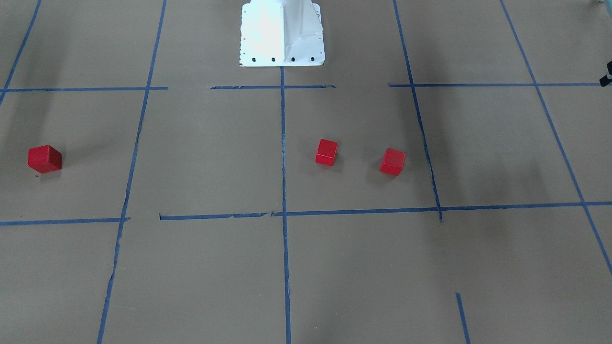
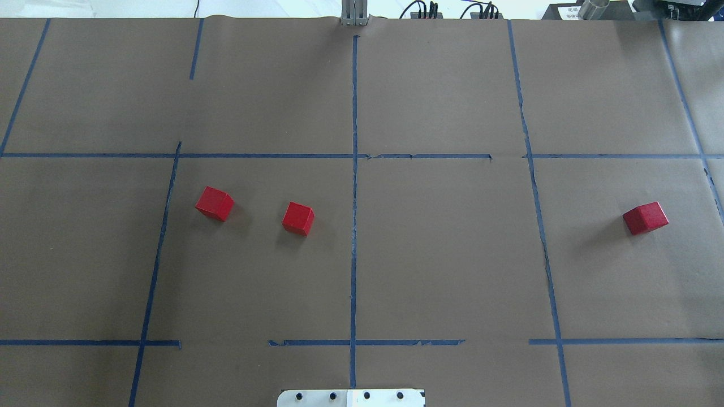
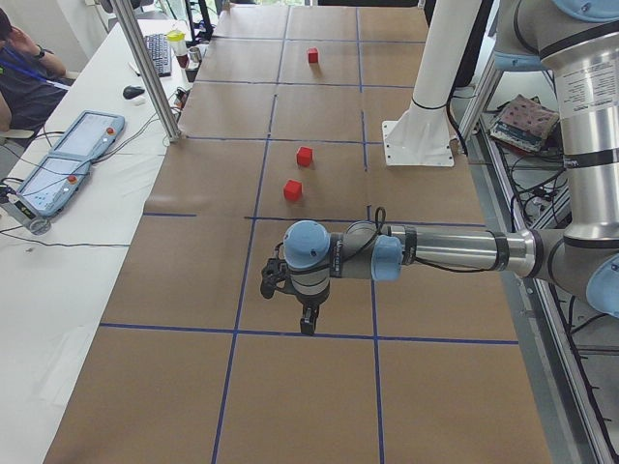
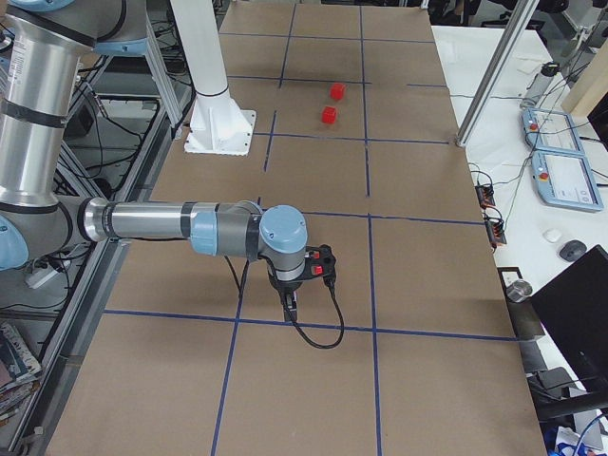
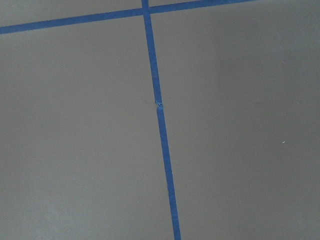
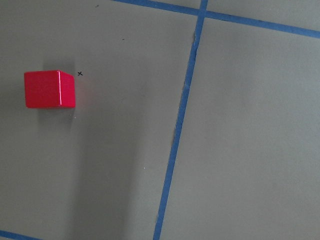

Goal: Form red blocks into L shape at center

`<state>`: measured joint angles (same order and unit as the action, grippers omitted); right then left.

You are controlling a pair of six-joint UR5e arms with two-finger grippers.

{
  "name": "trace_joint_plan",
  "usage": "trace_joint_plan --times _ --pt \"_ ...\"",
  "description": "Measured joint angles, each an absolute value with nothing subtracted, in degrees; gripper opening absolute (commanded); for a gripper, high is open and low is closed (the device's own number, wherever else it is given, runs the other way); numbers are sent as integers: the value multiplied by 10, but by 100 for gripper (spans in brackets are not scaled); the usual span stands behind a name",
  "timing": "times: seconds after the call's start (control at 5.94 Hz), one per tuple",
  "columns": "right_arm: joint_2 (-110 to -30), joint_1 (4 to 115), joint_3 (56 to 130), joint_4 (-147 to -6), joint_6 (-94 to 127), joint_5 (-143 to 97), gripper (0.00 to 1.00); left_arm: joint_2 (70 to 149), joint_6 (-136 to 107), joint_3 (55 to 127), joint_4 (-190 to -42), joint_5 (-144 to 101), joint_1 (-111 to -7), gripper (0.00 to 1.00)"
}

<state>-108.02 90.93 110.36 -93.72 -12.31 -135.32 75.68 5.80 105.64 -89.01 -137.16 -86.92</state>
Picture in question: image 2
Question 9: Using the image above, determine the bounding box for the aluminium frame post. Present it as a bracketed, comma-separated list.
[341, 0, 369, 27]

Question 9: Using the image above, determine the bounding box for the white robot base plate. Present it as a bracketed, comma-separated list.
[277, 388, 426, 406]

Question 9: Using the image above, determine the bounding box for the brown paper table cover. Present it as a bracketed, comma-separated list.
[2, 16, 722, 406]

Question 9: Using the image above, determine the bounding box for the red block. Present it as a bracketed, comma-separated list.
[622, 201, 669, 235]
[195, 186, 235, 222]
[282, 201, 315, 237]

